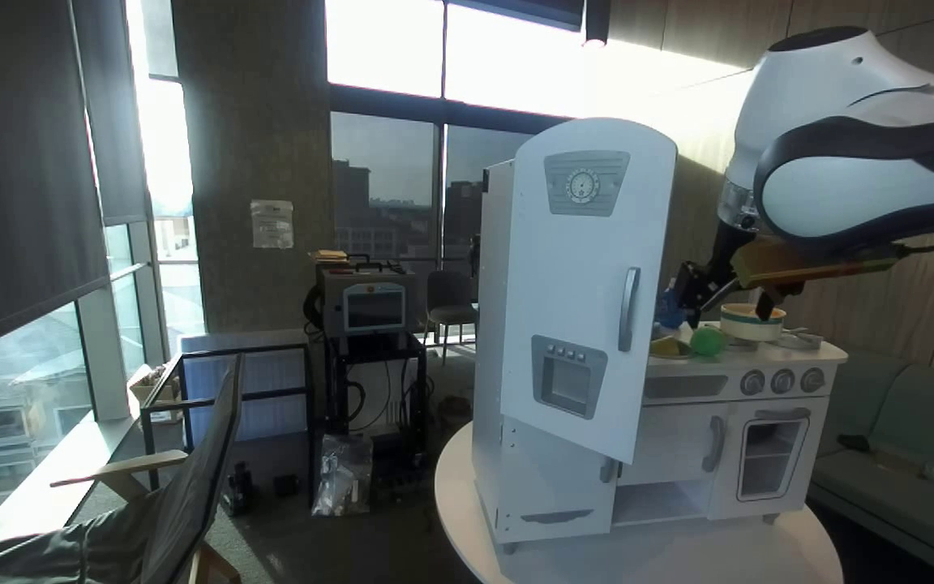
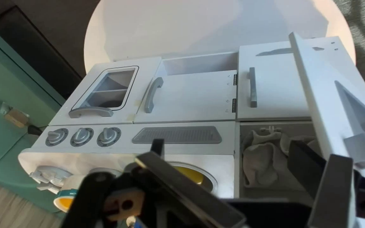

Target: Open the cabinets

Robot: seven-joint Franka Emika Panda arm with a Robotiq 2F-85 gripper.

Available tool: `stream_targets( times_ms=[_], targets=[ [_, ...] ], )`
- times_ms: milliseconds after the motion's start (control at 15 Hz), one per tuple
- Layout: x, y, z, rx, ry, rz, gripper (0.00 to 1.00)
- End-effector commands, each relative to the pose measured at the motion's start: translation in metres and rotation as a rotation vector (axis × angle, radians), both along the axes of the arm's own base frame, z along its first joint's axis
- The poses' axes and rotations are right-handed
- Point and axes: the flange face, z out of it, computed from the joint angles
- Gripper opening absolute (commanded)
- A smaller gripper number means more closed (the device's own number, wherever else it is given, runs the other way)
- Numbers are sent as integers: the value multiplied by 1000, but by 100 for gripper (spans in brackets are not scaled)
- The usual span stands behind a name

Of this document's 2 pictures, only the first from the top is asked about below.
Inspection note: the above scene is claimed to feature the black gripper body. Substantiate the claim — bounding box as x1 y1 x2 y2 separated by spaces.
659 257 740 328

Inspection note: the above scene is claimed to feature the small white cabinet door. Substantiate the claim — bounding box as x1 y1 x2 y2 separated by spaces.
625 402 740 489

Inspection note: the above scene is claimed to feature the short white fridge door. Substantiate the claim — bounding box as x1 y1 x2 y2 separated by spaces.
474 419 623 547

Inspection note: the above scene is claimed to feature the green toy ball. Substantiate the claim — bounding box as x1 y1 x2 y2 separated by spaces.
690 322 731 360

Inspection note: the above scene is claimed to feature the yellow toy in sink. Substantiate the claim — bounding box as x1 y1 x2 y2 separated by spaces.
650 336 699 360

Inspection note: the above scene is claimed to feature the white bowl with green stripe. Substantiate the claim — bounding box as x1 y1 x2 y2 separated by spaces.
721 302 787 343

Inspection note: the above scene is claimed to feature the white toy kitchen unit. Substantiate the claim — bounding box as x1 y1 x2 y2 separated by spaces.
471 112 849 556

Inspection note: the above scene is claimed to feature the white oven door with window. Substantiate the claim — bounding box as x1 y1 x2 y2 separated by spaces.
731 402 817 506

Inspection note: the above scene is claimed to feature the round white table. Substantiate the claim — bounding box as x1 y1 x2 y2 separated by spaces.
432 419 848 584

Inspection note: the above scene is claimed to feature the green sofa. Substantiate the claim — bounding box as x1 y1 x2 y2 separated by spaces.
811 354 934 584

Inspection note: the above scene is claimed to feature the black metal cart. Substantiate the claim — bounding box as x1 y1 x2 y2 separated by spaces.
310 322 432 512

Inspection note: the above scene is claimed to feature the grey electronic box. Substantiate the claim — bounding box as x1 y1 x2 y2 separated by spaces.
315 263 419 343

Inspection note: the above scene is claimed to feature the clear plastic bag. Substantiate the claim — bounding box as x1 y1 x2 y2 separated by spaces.
310 433 378 519

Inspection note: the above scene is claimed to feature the paper sign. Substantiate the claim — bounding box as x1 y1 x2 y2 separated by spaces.
247 196 299 253

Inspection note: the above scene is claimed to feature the white radiator panel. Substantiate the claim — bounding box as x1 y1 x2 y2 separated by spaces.
178 328 315 447

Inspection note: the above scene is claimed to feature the wooden folding chair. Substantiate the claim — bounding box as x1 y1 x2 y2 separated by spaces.
0 354 275 584

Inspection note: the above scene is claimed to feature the gold wrist camera mount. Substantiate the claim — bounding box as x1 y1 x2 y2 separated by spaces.
731 240 903 295

